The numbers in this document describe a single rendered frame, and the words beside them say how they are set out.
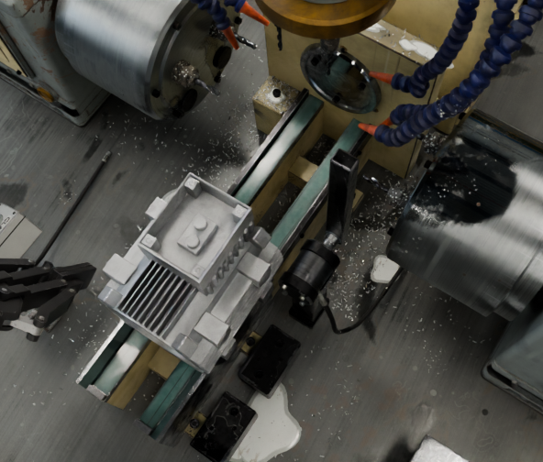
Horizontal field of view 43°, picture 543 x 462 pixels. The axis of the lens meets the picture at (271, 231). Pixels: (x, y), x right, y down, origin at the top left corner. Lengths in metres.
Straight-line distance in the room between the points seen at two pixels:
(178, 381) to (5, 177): 0.57
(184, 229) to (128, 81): 0.28
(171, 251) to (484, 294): 0.42
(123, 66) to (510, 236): 0.60
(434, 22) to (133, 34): 0.46
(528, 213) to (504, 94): 0.55
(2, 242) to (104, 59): 0.31
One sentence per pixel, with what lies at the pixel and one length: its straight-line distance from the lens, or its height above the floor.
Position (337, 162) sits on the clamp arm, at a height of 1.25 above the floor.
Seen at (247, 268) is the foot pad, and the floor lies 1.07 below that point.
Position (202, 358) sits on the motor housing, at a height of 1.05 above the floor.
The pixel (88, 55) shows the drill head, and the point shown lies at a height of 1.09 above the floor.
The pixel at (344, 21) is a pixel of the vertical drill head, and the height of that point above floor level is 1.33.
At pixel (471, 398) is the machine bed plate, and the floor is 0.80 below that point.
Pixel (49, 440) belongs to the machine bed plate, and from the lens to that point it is 1.24.
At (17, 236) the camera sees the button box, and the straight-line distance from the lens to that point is 1.04.
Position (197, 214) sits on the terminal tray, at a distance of 0.91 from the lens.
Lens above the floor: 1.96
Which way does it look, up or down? 69 degrees down
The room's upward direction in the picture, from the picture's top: 8 degrees counter-clockwise
